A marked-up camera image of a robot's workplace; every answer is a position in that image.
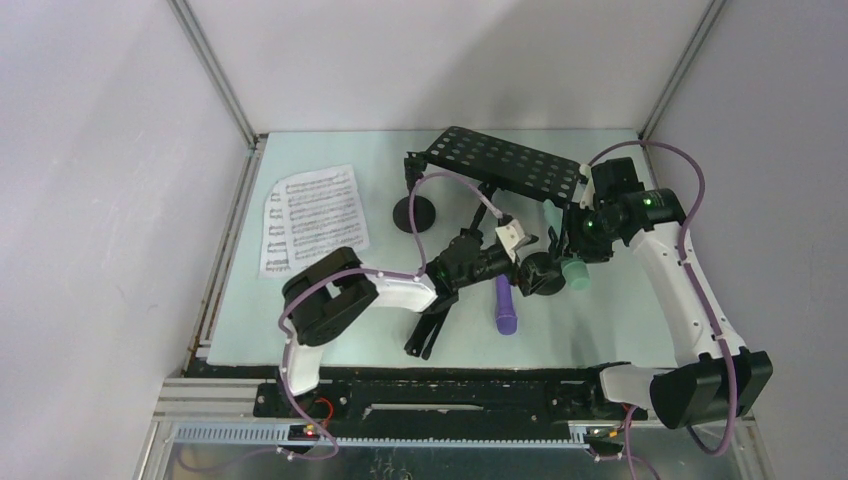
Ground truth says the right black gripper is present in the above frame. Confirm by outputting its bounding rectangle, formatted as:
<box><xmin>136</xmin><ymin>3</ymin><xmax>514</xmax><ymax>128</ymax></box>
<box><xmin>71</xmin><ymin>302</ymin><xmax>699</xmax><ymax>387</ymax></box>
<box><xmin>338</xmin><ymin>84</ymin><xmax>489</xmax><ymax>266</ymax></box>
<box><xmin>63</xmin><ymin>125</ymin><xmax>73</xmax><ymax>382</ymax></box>
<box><xmin>553</xmin><ymin>201</ymin><xmax>620</xmax><ymax>266</ymax></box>

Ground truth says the green toy microphone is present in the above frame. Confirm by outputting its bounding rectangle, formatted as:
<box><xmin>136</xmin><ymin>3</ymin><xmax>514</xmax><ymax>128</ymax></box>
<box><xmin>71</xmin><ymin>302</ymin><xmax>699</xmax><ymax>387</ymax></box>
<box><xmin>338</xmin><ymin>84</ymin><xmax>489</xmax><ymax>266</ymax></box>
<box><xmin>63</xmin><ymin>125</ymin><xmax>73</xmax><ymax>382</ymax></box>
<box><xmin>542</xmin><ymin>200</ymin><xmax>591</xmax><ymax>291</ymax></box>

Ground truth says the black round microphone stand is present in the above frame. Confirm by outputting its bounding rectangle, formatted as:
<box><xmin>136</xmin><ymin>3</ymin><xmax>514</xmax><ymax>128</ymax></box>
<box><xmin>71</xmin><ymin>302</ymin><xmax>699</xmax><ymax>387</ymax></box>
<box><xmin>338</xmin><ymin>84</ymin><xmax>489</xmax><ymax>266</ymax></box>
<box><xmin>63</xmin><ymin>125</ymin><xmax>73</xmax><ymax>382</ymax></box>
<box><xmin>517</xmin><ymin>227</ymin><xmax>566</xmax><ymax>297</ymax></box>
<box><xmin>392</xmin><ymin>152</ymin><xmax>436</xmax><ymax>234</ymax></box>

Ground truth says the purple toy microphone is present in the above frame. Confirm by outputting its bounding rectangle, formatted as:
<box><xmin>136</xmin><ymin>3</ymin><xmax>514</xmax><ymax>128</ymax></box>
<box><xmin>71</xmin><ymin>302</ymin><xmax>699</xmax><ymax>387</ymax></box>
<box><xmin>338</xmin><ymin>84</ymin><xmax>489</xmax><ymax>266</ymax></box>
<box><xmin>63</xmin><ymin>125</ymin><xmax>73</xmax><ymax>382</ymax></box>
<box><xmin>494</xmin><ymin>275</ymin><xmax>518</xmax><ymax>336</ymax></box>

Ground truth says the black music stand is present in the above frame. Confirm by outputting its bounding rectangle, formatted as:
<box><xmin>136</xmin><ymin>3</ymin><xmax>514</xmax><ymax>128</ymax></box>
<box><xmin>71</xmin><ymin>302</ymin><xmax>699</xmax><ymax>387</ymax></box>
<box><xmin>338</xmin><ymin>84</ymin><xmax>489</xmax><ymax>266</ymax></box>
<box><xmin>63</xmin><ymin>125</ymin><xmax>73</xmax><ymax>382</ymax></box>
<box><xmin>405</xmin><ymin>126</ymin><xmax>579</xmax><ymax>360</ymax></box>

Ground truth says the white sheet music page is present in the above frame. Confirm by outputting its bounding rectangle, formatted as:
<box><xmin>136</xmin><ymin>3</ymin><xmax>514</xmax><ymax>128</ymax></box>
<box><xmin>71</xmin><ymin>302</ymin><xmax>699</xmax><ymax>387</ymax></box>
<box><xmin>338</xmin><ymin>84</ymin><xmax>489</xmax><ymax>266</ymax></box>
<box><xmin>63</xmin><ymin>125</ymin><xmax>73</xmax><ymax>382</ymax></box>
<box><xmin>274</xmin><ymin>164</ymin><xmax>370</xmax><ymax>273</ymax></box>
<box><xmin>259</xmin><ymin>181</ymin><xmax>352</xmax><ymax>278</ymax></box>

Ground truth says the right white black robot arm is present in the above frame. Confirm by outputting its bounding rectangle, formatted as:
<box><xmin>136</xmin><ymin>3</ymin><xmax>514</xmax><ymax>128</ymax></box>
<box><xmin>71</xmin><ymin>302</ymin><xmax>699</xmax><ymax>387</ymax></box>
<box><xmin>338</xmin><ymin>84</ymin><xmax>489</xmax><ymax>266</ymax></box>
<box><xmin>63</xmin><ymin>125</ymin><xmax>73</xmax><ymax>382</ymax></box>
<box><xmin>564</xmin><ymin>158</ymin><xmax>773</xmax><ymax>429</ymax></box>

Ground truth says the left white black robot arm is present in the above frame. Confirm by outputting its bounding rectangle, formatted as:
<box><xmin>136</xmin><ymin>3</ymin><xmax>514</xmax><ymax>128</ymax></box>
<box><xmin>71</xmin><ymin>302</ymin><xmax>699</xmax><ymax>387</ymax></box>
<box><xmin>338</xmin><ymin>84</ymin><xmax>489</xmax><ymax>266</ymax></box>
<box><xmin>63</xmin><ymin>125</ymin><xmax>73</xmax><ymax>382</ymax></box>
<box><xmin>277</xmin><ymin>227</ymin><xmax>539</xmax><ymax>417</ymax></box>

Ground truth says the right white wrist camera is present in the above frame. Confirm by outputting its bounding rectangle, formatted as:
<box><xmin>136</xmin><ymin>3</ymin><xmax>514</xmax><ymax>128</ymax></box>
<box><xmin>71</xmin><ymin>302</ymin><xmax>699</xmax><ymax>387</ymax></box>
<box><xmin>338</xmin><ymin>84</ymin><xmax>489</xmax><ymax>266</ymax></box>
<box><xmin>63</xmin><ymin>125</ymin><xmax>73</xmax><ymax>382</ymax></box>
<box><xmin>579</xmin><ymin>164</ymin><xmax>595</xmax><ymax>210</ymax></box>

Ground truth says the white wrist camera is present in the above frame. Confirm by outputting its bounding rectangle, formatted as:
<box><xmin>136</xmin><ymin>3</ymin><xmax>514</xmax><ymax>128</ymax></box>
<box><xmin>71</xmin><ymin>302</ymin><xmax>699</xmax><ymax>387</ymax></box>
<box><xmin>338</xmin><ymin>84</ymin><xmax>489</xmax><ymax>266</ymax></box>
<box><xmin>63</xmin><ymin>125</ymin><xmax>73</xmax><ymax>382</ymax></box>
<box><xmin>495</xmin><ymin>215</ymin><xmax>539</xmax><ymax>263</ymax></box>
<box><xmin>579</xmin><ymin>164</ymin><xmax>595</xmax><ymax>210</ymax></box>

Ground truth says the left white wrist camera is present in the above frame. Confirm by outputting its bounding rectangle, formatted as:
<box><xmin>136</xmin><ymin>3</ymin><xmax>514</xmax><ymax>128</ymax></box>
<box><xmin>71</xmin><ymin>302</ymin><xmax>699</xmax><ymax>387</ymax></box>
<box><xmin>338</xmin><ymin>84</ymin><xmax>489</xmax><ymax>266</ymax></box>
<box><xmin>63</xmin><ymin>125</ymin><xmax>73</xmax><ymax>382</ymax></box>
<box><xmin>495</xmin><ymin>215</ymin><xmax>539</xmax><ymax>263</ymax></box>

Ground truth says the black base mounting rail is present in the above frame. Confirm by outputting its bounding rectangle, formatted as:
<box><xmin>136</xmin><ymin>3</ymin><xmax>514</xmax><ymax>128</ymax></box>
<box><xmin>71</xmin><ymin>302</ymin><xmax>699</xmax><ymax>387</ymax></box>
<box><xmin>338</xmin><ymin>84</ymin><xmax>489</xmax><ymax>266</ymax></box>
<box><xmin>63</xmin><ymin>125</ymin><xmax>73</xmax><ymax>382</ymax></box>
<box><xmin>248</xmin><ymin>366</ymin><xmax>627</xmax><ymax>445</ymax></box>

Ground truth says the aluminium frame rail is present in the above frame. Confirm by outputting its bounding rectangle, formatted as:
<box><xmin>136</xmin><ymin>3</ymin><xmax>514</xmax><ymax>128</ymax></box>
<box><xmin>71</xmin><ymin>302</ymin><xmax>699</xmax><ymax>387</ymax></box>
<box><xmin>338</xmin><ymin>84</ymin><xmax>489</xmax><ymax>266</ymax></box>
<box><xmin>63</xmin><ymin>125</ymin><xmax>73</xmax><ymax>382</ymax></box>
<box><xmin>168</xmin><ymin>0</ymin><xmax>262</xmax><ymax>358</ymax></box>

